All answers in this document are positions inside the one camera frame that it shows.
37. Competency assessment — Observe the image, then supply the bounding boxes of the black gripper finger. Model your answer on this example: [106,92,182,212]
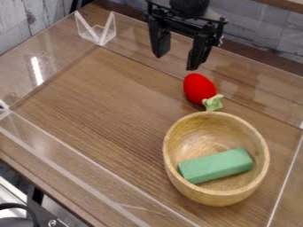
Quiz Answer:
[186,32,216,71]
[149,18,171,58]

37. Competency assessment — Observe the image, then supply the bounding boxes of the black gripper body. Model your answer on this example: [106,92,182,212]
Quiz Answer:
[146,0,229,46]

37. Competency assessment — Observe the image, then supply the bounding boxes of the red plush strawberry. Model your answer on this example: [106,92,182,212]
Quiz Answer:
[183,73,225,112]

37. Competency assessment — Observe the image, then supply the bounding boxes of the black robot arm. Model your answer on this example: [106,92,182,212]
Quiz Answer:
[146,0,229,71]

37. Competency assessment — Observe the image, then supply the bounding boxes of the wooden bowl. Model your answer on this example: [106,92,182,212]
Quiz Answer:
[162,112,270,207]

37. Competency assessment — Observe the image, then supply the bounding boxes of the green rectangular block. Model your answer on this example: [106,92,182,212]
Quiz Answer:
[178,148,254,184]

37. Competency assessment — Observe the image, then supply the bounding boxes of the clear acrylic corner bracket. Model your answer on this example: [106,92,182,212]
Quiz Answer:
[75,11,117,46]

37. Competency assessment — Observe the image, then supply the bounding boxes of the clear acrylic tray wall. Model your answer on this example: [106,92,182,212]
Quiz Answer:
[0,11,303,227]

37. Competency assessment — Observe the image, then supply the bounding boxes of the black table frame bracket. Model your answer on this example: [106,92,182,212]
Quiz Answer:
[27,184,69,227]

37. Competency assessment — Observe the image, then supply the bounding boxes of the black cable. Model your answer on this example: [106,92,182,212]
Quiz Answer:
[0,202,41,227]

